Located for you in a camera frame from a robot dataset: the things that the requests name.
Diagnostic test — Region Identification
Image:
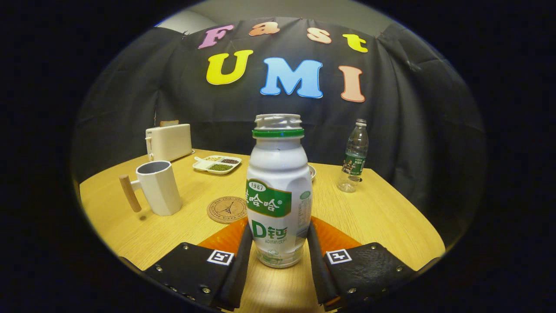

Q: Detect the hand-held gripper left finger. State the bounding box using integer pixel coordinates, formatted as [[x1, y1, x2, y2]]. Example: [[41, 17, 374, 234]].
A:
[[142, 216, 254, 312]]

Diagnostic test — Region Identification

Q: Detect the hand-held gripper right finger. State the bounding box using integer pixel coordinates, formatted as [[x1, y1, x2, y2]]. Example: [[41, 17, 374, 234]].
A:
[[307, 216, 417, 312]]

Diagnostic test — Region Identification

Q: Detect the round cork coaster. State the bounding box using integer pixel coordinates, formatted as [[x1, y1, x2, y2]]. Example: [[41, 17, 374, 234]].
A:
[[207, 196, 248, 225]]

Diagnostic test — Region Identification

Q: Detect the white juice bottle green label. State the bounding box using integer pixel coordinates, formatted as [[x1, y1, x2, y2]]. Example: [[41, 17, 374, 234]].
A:
[[246, 113, 313, 269]]

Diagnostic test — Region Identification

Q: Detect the white cup wooden handle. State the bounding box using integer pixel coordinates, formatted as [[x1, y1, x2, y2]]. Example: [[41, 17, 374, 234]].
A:
[[119, 160, 183, 216]]

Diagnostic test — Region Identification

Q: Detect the clear plastic water bottle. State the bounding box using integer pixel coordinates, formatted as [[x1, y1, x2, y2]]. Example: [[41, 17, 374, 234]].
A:
[[337, 119, 369, 193]]

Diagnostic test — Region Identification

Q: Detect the wooden table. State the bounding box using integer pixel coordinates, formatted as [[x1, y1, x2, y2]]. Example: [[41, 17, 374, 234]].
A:
[[79, 149, 447, 313]]

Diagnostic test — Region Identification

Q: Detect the white divided bean dish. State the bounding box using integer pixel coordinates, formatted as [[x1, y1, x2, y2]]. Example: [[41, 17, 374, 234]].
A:
[[192, 155, 242, 175]]

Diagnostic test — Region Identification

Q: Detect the cream toaster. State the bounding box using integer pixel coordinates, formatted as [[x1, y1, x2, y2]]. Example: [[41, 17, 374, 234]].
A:
[[145, 123, 195, 163]]

